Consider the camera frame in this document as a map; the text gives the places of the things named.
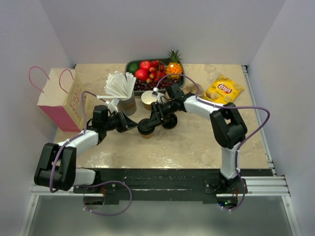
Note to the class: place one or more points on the dark green fruit tray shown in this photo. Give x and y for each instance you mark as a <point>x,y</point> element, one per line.
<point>165,62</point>

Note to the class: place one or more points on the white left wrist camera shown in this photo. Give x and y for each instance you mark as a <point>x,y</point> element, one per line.
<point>112,105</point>

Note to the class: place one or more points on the green lime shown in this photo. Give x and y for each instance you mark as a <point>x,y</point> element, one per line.
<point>133,68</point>

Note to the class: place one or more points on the brown paper coffee cup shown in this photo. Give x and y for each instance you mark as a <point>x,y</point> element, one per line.
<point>147,136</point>

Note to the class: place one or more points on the yellow chips bag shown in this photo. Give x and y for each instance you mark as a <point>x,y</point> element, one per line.
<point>223,90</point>

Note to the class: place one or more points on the red apple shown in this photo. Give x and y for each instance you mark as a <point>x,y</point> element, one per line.
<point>145,65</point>
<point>141,74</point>

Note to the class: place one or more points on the black coffee cup lid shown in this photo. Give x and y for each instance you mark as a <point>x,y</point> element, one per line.
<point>144,128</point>

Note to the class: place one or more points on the black cup lid stack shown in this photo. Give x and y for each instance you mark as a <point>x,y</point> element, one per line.
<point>171,122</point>

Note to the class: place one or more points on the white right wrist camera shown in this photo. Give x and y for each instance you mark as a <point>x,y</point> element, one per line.
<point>156,94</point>

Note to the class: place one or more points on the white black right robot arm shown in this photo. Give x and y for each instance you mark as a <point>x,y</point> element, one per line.
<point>227,124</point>

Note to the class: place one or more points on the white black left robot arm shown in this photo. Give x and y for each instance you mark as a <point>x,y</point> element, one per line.
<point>57,169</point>

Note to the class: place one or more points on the grey metal straw holder cup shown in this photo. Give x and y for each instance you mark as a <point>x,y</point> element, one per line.
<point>128,106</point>

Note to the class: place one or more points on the orange pineapple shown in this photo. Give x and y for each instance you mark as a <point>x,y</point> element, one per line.
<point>174,68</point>

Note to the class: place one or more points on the pink white paper bag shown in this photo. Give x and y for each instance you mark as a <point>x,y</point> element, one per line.
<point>61,99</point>

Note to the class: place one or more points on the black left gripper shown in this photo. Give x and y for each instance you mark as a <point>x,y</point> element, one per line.
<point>125,124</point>

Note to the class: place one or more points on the red cherry cluster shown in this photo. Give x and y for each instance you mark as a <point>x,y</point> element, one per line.
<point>157,71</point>

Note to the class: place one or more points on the purple grape bunch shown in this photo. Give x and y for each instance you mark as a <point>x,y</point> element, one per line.
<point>149,84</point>

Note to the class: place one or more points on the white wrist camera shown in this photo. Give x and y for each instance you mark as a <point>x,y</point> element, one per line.
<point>112,105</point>
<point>156,94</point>

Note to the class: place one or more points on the white wrapped straw bundle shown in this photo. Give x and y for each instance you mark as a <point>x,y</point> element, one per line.
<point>119,85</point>

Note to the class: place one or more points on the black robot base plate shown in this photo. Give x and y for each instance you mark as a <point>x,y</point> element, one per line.
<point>189,185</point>

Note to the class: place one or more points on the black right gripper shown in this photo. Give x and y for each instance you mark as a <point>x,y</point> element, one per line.
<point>156,117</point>

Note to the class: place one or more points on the brown pulp cup carrier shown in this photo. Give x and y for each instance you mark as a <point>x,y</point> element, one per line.
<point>195,89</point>

